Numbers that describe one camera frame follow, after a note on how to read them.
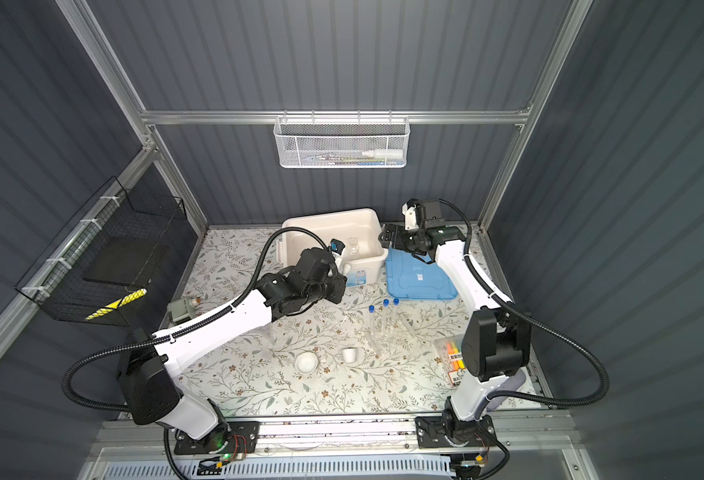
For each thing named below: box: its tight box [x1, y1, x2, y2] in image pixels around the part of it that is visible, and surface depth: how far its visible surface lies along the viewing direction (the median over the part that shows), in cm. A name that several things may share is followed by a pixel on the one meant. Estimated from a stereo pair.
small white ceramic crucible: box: [342, 348, 356, 363], surface depth 86 cm
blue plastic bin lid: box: [386, 246, 458, 300], surface depth 104 cm
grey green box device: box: [167, 298, 193, 325], surface depth 93 cm
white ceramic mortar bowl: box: [295, 352, 318, 373], surface depth 87 cm
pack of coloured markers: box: [434, 335, 467, 387], surface depth 87 cm
